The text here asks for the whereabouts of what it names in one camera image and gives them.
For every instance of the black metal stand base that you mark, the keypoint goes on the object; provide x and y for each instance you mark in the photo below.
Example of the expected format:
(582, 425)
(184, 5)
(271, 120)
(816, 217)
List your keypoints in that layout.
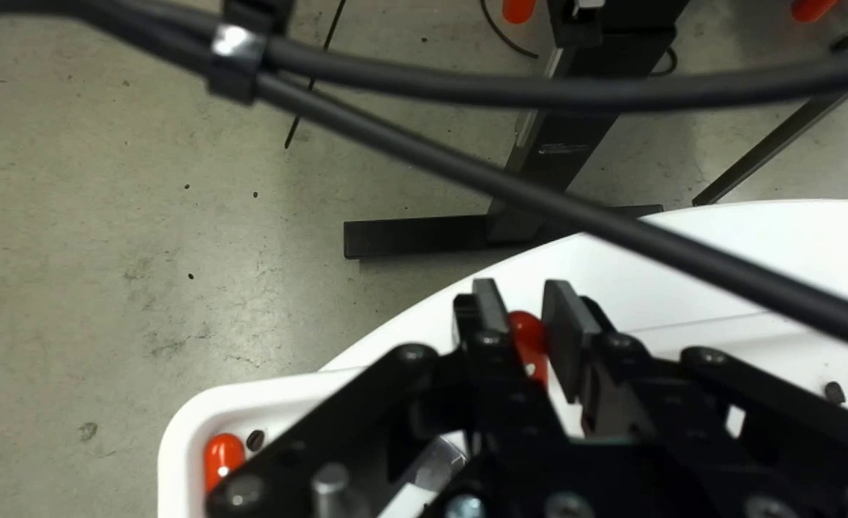
(556, 146)

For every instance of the white rectangular tray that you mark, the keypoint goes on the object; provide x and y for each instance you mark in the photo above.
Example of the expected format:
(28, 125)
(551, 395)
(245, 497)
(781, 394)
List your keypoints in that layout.
(188, 433)

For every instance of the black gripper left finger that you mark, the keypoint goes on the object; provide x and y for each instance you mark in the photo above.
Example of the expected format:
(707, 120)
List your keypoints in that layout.
(487, 333)

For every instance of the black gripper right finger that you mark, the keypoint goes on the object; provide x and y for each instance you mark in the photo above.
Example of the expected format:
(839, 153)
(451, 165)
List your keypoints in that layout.
(569, 333)

